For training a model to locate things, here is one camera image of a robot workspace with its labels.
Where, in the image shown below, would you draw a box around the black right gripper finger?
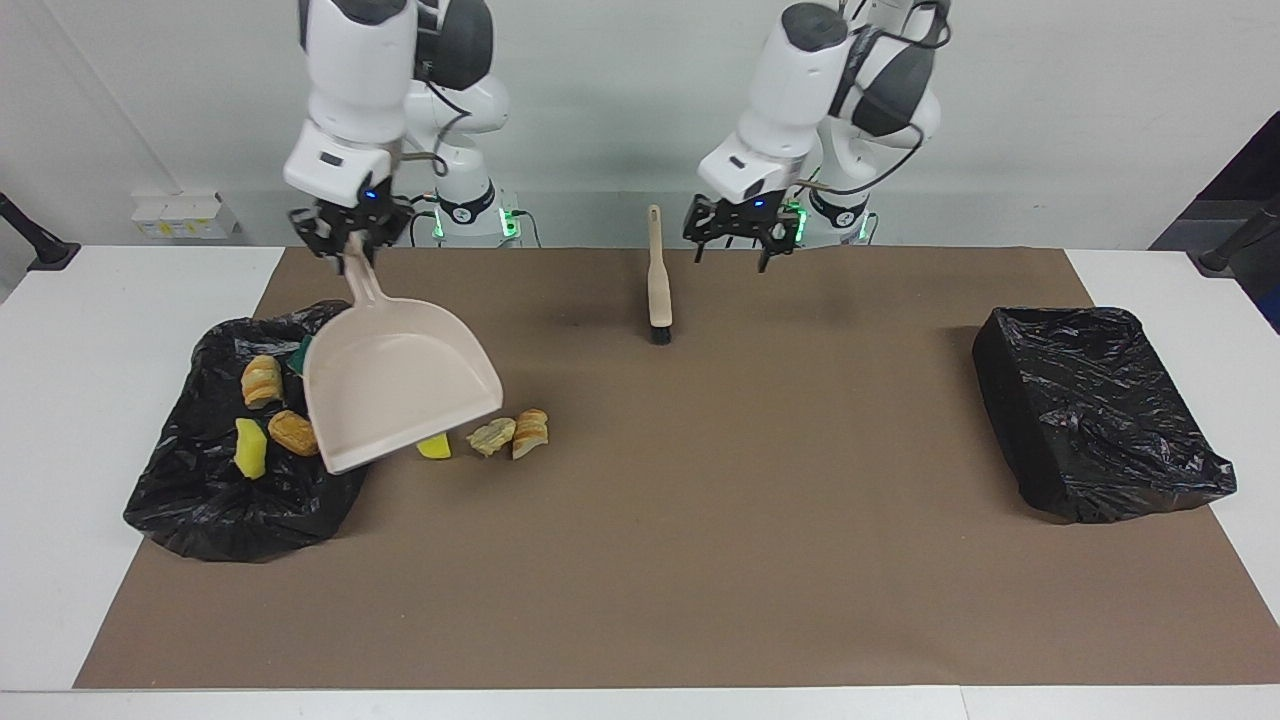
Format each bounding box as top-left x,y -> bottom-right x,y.
365,205 -> 413,263
290,205 -> 336,263

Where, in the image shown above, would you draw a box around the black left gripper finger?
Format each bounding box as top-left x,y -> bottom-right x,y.
758,222 -> 801,273
683,198 -> 715,263

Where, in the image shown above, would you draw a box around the beige hand brush black bristles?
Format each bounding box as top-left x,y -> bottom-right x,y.
645,204 -> 675,346

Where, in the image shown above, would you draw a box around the crusty bread chunk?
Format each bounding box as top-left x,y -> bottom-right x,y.
241,355 -> 285,411

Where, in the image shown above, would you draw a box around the beige plastic dustpan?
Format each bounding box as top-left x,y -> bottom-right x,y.
301,240 -> 504,476

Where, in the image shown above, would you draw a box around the brown bread roll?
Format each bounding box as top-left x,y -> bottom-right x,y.
267,409 -> 321,458

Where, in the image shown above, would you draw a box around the pale flaky pastry piece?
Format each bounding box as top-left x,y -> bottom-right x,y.
466,418 -> 517,457

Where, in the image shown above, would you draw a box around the notched yellow sponge piece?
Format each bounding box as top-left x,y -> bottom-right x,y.
234,417 -> 268,481

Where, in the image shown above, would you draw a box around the striped croissant piece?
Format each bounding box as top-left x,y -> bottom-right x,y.
511,408 -> 550,461

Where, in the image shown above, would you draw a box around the bin with crumpled black bag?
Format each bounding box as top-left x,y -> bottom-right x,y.
123,301 -> 398,563

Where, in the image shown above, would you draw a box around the bin with taut black bag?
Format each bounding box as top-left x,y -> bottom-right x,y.
972,306 -> 1238,525

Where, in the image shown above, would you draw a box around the brown paper table mat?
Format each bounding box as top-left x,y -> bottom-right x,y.
73,246 -> 1280,691

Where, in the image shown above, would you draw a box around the dark partition panel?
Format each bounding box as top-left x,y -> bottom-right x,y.
1150,110 -> 1280,331

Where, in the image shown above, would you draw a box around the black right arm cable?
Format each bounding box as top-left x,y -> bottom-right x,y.
400,80 -> 473,179

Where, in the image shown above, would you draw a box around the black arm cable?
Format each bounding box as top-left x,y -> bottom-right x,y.
795,0 -> 951,198
400,80 -> 473,179

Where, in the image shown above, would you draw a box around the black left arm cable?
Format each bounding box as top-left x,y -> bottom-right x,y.
795,0 -> 951,198

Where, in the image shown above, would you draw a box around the white wall socket box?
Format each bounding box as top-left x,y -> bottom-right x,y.
131,193 -> 239,241

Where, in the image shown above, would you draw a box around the black camera stand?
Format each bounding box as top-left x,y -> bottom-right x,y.
0,192 -> 81,273
1198,195 -> 1280,276

